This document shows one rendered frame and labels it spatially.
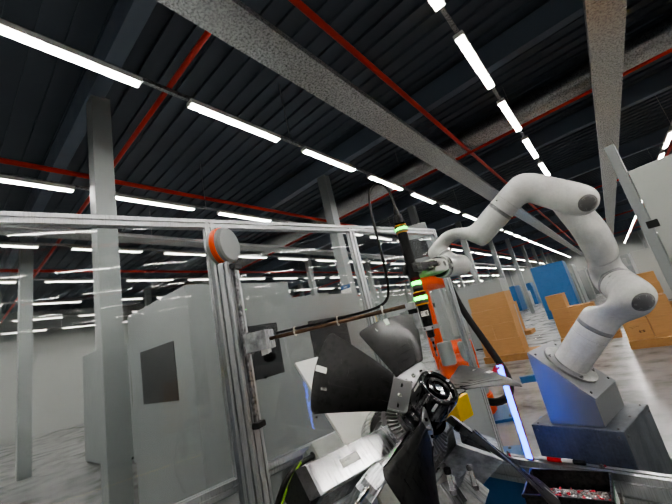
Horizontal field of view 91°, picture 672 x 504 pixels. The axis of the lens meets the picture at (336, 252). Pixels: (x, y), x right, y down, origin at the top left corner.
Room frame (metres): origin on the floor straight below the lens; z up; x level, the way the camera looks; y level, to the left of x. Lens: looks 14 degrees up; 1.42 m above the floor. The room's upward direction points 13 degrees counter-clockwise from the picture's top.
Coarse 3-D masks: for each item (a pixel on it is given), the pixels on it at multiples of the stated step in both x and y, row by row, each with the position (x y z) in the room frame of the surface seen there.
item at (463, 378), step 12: (456, 372) 1.30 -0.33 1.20; (468, 372) 1.28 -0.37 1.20; (480, 372) 1.26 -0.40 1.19; (492, 372) 1.26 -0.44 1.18; (456, 384) 1.17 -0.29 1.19; (468, 384) 1.14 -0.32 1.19; (480, 384) 1.14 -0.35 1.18; (492, 384) 1.15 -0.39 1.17; (504, 384) 1.16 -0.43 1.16; (516, 384) 1.18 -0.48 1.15
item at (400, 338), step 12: (372, 324) 1.29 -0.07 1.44; (384, 324) 1.28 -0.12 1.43; (396, 324) 1.26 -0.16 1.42; (408, 324) 1.25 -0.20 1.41; (372, 336) 1.26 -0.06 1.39; (384, 336) 1.24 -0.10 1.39; (396, 336) 1.22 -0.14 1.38; (408, 336) 1.21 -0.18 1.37; (372, 348) 1.23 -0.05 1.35; (384, 348) 1.22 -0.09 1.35; (396, 348) 1.20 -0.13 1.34; (408, 348) 1.18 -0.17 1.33; (420, 348) 1.17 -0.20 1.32; (384, 360) 1.19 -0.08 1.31; (396, 360) 1.17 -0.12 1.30; (408, 360) 1.15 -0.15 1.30; (420, 360) 1.14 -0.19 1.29; (396, 372) 1.16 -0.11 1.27
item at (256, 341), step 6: (264, 330) 1.24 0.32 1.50; (270, 330) 1.29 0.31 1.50; (246, 336) 1.26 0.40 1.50; (252, 336) 1.25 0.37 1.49; (258, 336) 1.25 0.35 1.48; (264, 336) 1.24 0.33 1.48; (246, 342) 1.26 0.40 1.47; (252, 342) 1.26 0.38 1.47; (258, 342) 1.25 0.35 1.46; (264, 342) 1.24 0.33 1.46; (270, 342) 1.27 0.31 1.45; (246, 348) 1.26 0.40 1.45; (252, 348) 1.26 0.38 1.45; (258, 348) 1.25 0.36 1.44; (264, 348) 1.24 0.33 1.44; (246, 354) 1.28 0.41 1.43
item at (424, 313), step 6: (396, 210) 1.12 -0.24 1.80; (396, 216) 1.11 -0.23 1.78; (402, 216) 1.12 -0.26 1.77; (396, 222) 1.11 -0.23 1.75; (402, 222) 1.14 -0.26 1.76; (420, 306) 1.11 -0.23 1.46; (426, 306) 1.11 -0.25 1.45; (420, 312) 1.12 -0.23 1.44; (426, 312) 1.11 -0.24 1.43; (426, 318) 1.11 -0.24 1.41; (426, 324) 1.11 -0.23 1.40; (432, 324) 1.11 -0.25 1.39; (432, 330) 1.12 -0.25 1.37; (432, 336) 1.11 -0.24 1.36
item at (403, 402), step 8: (392, 384) 1.03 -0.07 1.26; (400, 384) 1.04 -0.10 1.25; (408, 384) 1.05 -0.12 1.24; (392, 392) 1.03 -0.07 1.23; (400, 392) 1.04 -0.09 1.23; (408, 392) 1.05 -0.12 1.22; (392, 400) 1.03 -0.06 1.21; (400, 400) 1.04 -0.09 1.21; (408, 400) 1.04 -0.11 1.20; (392, 408) 1.03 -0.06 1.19; (400, 408) 1.04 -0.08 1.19
